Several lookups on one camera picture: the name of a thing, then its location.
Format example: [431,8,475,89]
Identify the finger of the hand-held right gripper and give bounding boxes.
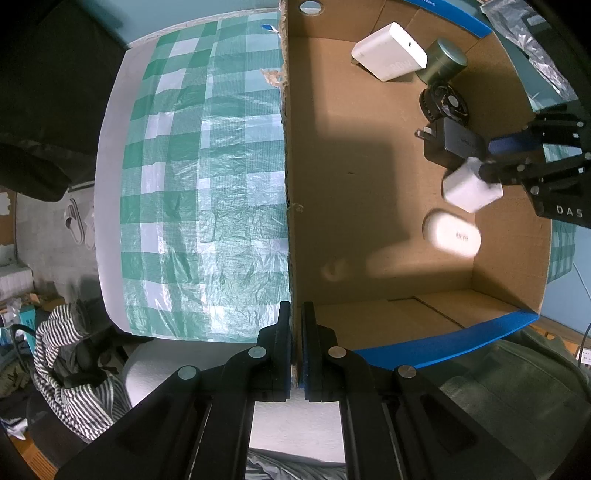
[478,154,591,186]
[487,104,591,161]

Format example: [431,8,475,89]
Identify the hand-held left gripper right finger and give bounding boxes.
[301,301,539,480]

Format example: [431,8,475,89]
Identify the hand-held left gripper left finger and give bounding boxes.
[54,301,293,480]

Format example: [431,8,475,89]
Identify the white cube charger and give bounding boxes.
[442,157,504,214]

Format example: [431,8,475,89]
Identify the black plug charger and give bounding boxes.
[416,117,490,168]

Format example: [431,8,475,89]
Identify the white oval case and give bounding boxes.
[422,210,482,258]

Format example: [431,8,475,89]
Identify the green metal cylinder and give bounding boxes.
[416,38,468,86]

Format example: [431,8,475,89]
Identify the cardboard box with blue rim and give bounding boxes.
[278,0,555,388]

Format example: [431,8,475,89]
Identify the white power bank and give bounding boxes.
[351,21,428,83]

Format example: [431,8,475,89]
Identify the black round fan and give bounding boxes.
[419,84,471,125]

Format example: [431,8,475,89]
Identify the grey cloth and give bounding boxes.
[247,450,347,480]

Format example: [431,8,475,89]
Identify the silver foil bag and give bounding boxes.
[480,0,578,100]

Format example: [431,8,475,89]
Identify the olive green clothing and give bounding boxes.
[436,325,591,480]

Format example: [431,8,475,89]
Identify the green checkered tablecloth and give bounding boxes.
[119,16,578,344]

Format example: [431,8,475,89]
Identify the striped cloth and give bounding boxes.
[32,305,132,441]

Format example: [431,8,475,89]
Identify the white slipper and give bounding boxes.
[83,208,99,250]
[65,200,87,244]

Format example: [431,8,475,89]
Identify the white foam box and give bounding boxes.
[0,263,34,301]

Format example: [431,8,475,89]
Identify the black bag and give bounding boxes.
[0,0,134,202]

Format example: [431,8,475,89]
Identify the black cable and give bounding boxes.
[579,318,591,367]

